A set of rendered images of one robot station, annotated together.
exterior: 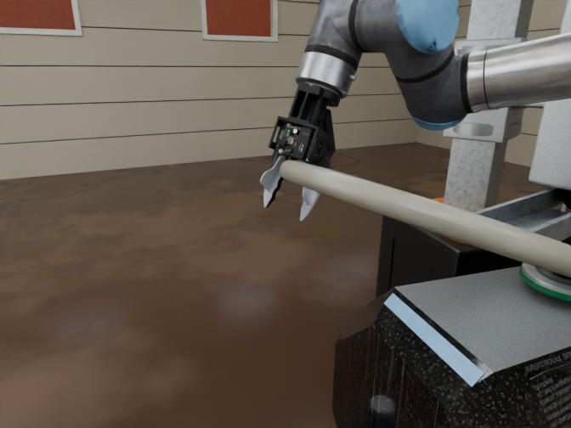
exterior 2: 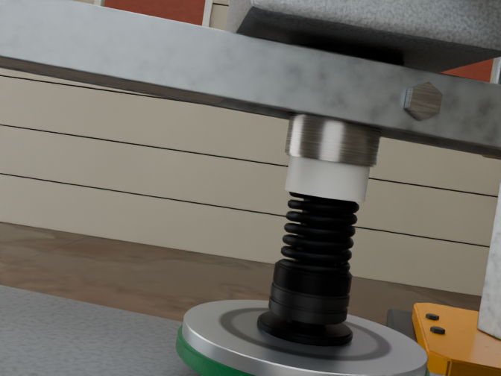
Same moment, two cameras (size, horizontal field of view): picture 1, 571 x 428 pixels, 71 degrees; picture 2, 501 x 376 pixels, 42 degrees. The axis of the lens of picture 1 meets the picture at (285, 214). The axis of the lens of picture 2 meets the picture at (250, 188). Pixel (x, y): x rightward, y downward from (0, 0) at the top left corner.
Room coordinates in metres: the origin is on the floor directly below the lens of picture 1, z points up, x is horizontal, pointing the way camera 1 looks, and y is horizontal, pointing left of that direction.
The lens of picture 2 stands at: (0.43, -0.97, 1.08)
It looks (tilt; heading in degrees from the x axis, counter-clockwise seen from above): 3 degrees down; 29
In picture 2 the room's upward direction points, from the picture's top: 8 degrees clockwise
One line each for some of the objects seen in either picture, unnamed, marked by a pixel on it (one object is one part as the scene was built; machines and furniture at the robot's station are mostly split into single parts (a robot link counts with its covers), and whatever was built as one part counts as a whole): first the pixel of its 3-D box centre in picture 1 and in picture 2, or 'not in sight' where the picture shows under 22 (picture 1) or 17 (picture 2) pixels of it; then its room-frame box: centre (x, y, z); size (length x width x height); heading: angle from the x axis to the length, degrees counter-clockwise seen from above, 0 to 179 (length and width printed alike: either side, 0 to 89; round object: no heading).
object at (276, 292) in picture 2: not in sight; (309, 293); (0.96, -0.76, 0.96); 0.07 x 0.07 x 0.01
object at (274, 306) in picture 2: not in sight; (308, 306); (0.96, -0.76, 0.95); 0.07 x 0.07 x 0.01
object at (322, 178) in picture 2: not in sight; (327, 175); (0.96, -0.76, 1.07); 0.07 x 0.07 x 0.04
